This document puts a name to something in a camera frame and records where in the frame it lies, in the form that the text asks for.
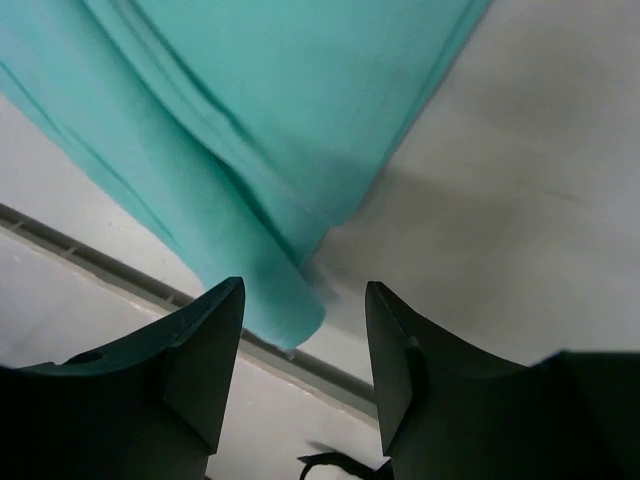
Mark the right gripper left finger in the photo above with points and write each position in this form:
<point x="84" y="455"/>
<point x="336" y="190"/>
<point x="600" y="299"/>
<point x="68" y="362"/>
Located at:
<point x="149" y="405"/>

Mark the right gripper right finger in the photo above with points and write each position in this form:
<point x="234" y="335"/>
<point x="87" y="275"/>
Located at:
<point x="450" y="410"/>

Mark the teal t shirt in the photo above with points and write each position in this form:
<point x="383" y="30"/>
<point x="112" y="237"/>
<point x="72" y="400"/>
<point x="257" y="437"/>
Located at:
<point x="237" y="132"/>

